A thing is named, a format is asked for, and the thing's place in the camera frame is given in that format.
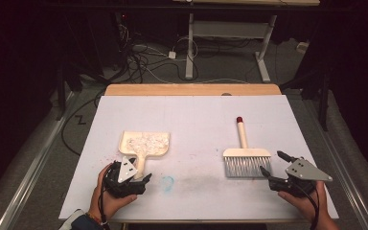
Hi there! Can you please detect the cream brush with red tip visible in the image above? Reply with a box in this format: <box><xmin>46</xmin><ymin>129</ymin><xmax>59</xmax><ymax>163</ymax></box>
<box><xmin>221</xmin><ymin>116</ymin><xmax>273</xmax><ymax>179</ymax></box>

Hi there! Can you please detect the small white box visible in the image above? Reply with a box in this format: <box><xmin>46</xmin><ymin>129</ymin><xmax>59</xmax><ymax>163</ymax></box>
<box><xmin>296</xmin><ymin>41</ymin><xmax>311</xmax><ymax>55</ymax></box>

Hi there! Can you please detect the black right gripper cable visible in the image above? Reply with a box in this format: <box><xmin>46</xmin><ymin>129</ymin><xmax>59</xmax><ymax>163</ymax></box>
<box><xmin>300</xmin><ymin>187</ymin><xmax>321</xmax><ymax>230</ymax></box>

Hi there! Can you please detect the black floor cable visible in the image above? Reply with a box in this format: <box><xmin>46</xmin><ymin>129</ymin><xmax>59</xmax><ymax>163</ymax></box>
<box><xmin>60</xmin><ymin>91</ymin><xmax>107</xmax><ymax>157</ymax></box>

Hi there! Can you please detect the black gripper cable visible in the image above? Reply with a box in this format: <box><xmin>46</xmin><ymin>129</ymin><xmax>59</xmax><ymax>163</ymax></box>
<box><xmin>98</xmin><ymin>163</ymin><xmax>112</xmax><ymax>230</ymax></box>
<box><xmin>300</xmin><ymin>187</ymin><xmax>321</xmax><ymax>230</ymax></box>

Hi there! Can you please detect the white table mat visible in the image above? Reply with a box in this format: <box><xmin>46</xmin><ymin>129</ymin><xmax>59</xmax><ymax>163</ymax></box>
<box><xmin>58</xmin><ymin>95</ymin><xmax>339</xmax><ymax>221</ymax></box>

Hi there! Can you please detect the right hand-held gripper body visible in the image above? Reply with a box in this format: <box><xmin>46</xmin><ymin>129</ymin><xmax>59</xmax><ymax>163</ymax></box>
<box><xmin>267</xmin><ymin>156</ymin><xmax>334</xmax><ymax>198</ymax></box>

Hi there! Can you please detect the person's right hand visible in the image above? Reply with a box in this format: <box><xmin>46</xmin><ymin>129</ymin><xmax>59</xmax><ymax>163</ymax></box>
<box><xmin>277</xmin><ymin>181</ymin><xmax>329</xmax><ymax>221</ymax></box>

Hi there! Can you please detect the metal floor rail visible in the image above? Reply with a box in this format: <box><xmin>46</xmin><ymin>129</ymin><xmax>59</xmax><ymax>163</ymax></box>
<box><xmin>0</xmin><ymin>91</ymin><xmax>79</xmax><ymax>230</ymax></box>
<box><xmin>312</xmin><ymin>101</ymin><xmax>368</xmax><ymax>230</ymax></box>

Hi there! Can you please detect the tangle of floor cables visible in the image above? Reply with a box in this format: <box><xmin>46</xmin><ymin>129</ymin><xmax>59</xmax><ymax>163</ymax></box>
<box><xmin>116</xmin><ymin>22</ymin><xmax>200</xmax><ymax>84</ymax></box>

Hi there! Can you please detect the person's left hand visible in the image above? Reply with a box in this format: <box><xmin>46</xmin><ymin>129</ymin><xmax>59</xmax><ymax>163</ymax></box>
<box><xmin>88</xmin><ymin>164</ymin><xmax>138</xmax><ymax>221</ymax></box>

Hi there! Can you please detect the pile of white paper scraps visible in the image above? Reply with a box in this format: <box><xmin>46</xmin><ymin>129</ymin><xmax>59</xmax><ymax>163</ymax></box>
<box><xmin>126</xmin><ymin>133</ymin><xmax>171</xmax><ymax>158</ymax></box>

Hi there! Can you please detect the black stand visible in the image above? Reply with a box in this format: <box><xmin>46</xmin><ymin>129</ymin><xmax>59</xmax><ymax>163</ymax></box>
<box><xmin>55</xmin><ymin>59</ymin><xmax>109</xmax><ymax>122</ymax></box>
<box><xmin>280</xmin><ymin>61</ymin><xmax>333</xmax><ymax>132</ymax></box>

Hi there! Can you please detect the cream plastic dustpan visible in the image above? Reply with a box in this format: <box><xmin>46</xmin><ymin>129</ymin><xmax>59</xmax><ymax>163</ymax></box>
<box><xmin>118</xmin><ymin>130</ymin><xmax>172</xmax><ymax>181</ymax></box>

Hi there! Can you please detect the white metal desk frame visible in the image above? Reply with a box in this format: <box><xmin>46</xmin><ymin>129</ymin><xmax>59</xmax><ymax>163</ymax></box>
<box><xmin>172</xmin><ymin>0</ymin><xmax>321</xmax><ymax>83</ymax></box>

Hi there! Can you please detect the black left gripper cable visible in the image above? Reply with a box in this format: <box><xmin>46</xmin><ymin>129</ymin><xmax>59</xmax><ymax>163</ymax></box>
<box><xmin>98</xmin><ymin>163</ymin><xmax>112</xmax><ymax>230</ymax></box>

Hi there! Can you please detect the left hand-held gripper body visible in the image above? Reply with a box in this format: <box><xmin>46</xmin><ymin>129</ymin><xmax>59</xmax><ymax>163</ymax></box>
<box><xmin>103</xmin><ymin>155</ymin><xmax>149</xmax><ymax>198</ymax></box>

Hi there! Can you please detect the wooden table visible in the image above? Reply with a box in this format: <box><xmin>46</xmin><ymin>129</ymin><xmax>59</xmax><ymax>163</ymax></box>
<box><xmin>103</xmin><ymin>83</ymin><xmax>326</xmax><ymax>224</ymax></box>

